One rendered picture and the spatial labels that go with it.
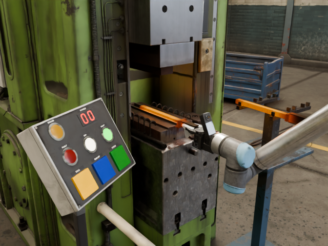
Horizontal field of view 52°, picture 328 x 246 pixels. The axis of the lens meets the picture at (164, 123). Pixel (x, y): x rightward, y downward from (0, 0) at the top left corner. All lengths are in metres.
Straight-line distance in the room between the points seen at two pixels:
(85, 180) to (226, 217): 1.75
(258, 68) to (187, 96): 3.39
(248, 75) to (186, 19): 3.81
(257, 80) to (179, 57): 3.77
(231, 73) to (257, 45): 4.51
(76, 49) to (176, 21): 0.43
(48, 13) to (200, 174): 1.05
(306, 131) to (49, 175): 0.91
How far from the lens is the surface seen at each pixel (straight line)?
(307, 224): 2.78
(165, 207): 1.63
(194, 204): 1.78
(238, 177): 1.38
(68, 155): 1.06
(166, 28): 1.44
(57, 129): 1.07
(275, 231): 2.63
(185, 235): 1.84
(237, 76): 5.34
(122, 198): 1.71
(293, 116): 1.64
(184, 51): 1.52
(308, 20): 9.23
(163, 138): 1.54
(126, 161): 1.23
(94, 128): 1.17
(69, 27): 1.40
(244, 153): 1.32
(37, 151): 1.04
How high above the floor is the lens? 1.53
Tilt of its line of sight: 20 degrees down
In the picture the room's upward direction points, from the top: straight up
